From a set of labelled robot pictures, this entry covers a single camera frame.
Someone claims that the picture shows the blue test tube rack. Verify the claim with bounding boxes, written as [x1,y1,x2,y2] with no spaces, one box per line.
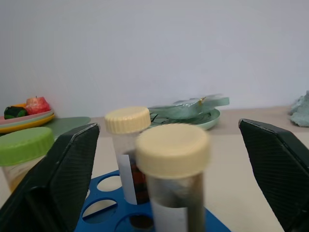
[75,169,232,232]

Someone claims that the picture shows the red toy apple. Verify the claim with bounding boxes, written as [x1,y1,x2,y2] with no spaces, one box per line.
[26,96,51,116]

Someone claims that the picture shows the black and green toy vegetable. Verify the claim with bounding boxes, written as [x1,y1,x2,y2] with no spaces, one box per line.
[3,105,28,120]

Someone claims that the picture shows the dark green flat mat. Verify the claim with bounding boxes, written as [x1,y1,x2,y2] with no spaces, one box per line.
[41,116,92,141]

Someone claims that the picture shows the cream-capped tube with dark liquid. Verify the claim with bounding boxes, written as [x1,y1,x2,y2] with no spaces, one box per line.
[135,123,211,232]

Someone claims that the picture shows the cream-capped tube with red liquid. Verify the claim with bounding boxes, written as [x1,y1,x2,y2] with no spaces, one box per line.
[104,106,152,205]

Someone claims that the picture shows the crumpled teal cloth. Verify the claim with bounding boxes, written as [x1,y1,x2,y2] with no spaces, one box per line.
[288,90,309,128]

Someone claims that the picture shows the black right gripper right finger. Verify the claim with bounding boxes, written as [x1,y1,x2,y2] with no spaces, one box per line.
[238,118,309,232]

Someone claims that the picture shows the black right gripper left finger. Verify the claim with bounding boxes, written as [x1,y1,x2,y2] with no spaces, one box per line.
[0,123,101,232]

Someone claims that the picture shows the stack of pastel plates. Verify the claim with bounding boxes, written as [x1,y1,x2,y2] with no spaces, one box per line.
[0,109,56,134]

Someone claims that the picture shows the green-capped tube with yellow liquid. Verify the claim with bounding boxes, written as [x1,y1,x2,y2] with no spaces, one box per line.
[0,127,55,193]

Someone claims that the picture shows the mint green plate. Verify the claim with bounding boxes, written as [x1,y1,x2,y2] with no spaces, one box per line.
[147,107,221,131]

